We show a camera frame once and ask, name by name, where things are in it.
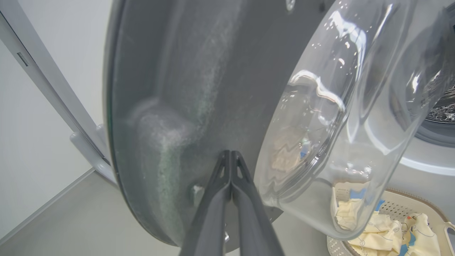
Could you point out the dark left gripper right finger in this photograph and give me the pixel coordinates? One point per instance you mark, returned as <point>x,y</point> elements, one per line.
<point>254,231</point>

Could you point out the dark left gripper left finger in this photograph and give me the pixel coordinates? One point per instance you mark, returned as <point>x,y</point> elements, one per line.
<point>209,227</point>

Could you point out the cream garment wide blue cuff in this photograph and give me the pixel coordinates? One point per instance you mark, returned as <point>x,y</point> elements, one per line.
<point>376,234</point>

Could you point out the grey washing machine door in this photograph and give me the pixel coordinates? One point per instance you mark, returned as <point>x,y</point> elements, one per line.
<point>170,89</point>

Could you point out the cream printed garment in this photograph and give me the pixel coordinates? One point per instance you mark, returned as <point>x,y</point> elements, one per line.
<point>424,238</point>

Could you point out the white front-load washing machine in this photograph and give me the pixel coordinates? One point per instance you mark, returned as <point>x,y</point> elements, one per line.
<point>426,167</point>

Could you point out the cream perforated basket brown rim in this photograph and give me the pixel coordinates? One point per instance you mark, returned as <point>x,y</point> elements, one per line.
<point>401,206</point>

